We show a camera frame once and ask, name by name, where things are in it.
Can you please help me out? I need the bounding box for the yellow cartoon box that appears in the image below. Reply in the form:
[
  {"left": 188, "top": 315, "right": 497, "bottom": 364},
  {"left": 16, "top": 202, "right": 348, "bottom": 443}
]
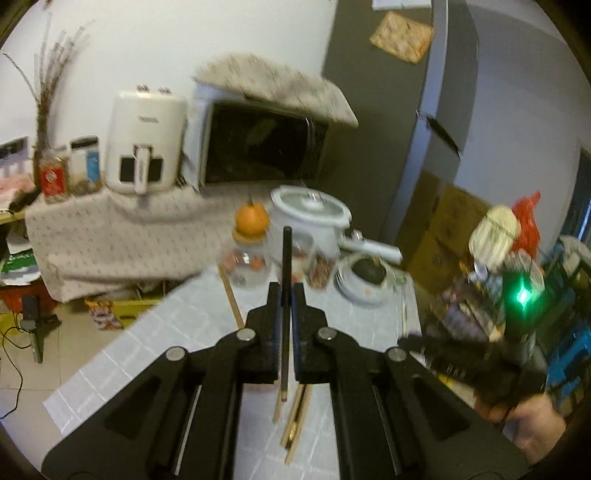
[{"left": 85, "top": 298, "right": 162, "bottom": 330}]

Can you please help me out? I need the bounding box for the red plastic bag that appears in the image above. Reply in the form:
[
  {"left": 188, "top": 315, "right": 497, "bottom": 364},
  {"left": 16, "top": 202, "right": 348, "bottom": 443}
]
[{"left": 512, "top": 191, "right": 542, "bottom": 259}]

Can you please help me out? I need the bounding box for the black microwave oven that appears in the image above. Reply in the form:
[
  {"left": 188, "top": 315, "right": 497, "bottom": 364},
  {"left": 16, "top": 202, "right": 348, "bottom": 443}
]
[{"left": 184, "top": 80, "right": 331, "bottom": 192}]

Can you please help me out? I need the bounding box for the person's right hand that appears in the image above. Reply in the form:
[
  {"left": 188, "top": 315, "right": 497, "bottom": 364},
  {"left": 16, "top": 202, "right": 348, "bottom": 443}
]
[{"left": 475, "top": 392, "right": 566, "bottom": 467}]

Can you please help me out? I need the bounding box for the red label jar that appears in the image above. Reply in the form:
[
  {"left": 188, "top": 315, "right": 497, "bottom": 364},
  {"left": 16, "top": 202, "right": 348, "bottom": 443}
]
[{"left": 39, "top": 154, "right": 70, "bottom": 199}]

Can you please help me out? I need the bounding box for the cardboard box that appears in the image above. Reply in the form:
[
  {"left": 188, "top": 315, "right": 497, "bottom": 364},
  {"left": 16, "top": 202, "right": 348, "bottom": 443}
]
[
  {"left": 434, "top": 182, "right": 492, "bottom": 250},
  {"left": 402, "top": 231, "right": 467, "bottom": 296}
]

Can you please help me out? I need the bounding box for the dark green squash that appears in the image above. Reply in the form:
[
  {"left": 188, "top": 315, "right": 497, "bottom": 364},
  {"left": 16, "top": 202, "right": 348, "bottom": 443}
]
[{"left": 353, "top": 258, "right": 389, "bottom": 284}]

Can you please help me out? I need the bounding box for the grey checked tablecloth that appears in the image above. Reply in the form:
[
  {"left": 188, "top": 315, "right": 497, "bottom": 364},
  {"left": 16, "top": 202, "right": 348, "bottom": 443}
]
[{"left": 44, "top": 263, "right": 421, "bottom": 480}]

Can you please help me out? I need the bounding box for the dark brown chopstick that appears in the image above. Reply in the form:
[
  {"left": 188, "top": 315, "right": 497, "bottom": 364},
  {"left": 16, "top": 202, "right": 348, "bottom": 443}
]
[{"left": 281, "top": 384, "right": 306, "bottom": 448}]

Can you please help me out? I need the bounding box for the black wire rack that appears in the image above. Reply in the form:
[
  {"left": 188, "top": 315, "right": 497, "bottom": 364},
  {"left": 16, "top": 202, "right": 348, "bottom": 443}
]
[{"left": 429, "top": 249, "right": 555, "bottom": 352}]

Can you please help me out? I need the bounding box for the orange fruit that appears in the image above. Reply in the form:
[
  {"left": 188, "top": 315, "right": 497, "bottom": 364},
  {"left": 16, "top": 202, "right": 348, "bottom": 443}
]
[{"left": 235, "top": 196, "right": 271, "bottom": 238}]

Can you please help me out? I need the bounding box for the glass jar with cork lid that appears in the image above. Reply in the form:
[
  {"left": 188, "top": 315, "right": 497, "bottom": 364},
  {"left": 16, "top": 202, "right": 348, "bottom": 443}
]
[{"left": 219, "top": 228, "right": 273, "bottom": 289}]

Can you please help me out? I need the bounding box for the blue label jar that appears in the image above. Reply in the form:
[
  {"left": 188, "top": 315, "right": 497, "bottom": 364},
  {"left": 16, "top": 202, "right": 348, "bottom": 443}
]
[{"left": 69, "top": 135, "right": 103, "bottom": 195}]

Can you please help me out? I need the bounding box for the black power strip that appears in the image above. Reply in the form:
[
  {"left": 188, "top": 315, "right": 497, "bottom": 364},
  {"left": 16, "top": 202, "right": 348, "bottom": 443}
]
[{"left": 0, "top": 137, "right": 31, "bottom": 160}]

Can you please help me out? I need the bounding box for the woven square mat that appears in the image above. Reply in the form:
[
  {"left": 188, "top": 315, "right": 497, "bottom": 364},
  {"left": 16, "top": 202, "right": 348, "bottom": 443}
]
[{"left": 369, "top": 11, "right": 435, "bottom": 63}]

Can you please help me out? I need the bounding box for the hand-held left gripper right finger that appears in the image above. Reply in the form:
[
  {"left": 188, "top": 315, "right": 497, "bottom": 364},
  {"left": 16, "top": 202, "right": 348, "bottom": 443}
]
[{"left": 291, "top": 282, "right": 529, "bottom": 480}]

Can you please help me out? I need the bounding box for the black tripod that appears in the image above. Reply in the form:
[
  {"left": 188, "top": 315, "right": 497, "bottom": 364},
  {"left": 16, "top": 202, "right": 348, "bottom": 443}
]
[{"left": 18, "top": 295, "right": 61, "bottom": 365}]

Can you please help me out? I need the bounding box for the white air fryer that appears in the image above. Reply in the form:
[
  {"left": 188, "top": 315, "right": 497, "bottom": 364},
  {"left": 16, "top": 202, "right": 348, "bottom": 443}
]
[{"left": 105, "top": 85, "right": 189, "bottom": 195}]

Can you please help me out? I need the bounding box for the floral microwave cover cloth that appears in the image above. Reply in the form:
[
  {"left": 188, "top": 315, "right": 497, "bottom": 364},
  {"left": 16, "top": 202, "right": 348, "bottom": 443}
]
[{"left": 191, "top": 53, "right": 360, "bottom": 129}]

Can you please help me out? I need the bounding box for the black cable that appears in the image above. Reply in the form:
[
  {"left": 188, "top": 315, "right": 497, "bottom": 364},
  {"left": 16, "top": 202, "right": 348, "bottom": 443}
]
[{"left": 0, "top": 332, "right": 24, "bottom": 421}]

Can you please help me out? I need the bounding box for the red berry jar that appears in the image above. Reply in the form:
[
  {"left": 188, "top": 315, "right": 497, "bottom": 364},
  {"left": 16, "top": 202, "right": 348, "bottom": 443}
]
[{"left": 291, "top": 231, "right": 317, "bottom": 284}]

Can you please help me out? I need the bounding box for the green white package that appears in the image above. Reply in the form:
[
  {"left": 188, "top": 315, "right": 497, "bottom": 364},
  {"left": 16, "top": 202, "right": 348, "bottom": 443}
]
[{"left": 0, "top": 249, "right": 40, "bottom": 284}]

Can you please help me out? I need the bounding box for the pink patterned mat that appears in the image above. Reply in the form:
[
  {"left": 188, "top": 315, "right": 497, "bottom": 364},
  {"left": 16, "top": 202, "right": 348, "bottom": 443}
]
[{"left": 0, "top": 178, "right": 38, "bottom": 204}]

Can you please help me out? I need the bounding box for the napa cabbage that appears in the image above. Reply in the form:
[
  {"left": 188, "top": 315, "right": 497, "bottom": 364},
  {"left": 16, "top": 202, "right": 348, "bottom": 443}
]
[{"left": 468, "top": 205, "right": 520, "bottom": 271}]

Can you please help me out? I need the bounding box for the dried branches bundle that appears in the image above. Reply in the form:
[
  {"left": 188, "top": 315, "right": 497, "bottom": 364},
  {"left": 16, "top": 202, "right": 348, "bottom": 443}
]
[{"left": 2, "top": 18, "right": 95, "bottom": 160}]

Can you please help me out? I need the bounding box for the grey refrigerator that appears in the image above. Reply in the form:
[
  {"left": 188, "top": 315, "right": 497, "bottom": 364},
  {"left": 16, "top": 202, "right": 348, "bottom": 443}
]
[{"left": 323, "top": 0, "right": 481, "bottom": 259}]

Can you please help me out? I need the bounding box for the dried slices jar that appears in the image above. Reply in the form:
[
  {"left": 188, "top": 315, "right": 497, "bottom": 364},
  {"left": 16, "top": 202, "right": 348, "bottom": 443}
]
[{"left": 307, "top": 244, "right": 338, "bottom": 291}]

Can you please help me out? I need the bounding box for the floral cabinet cloth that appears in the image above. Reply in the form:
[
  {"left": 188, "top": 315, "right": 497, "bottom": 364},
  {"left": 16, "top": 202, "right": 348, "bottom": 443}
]
[{"left": 25, "top": 182, "right": 278, "bottom": 303}]

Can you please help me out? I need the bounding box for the stack of white bowls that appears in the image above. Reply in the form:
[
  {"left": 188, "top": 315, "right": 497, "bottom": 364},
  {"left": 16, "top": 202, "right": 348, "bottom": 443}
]
[{"left": 336, "top": 272, "right": 407, "bottom": 305}]

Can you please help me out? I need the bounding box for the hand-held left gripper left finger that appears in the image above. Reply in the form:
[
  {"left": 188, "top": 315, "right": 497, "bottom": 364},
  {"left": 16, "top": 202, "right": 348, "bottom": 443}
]
[{"left": 41, "top": 282, "right": 282, "bottom": 480}]

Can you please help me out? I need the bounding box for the white electric cooking pot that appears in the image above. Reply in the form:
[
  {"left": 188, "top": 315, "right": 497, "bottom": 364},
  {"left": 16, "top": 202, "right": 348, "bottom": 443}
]
[{"left": 270, "top": 185, "right": 402, "bottom": 264}]

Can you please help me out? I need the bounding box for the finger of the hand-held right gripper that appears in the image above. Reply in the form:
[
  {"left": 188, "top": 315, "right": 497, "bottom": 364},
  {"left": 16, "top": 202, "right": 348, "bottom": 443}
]
[
  {"left": 398, "top": 335, "right": 490, "bottom": 367},
  {"left": 427, "top": 357, "right": 485, "bottom": 387}
]

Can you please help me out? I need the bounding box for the black chopstick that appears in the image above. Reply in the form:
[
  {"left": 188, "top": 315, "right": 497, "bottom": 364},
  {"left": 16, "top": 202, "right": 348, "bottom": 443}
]
[{"left": 279, "top": 227, "right": 293, "bottom": 401}]

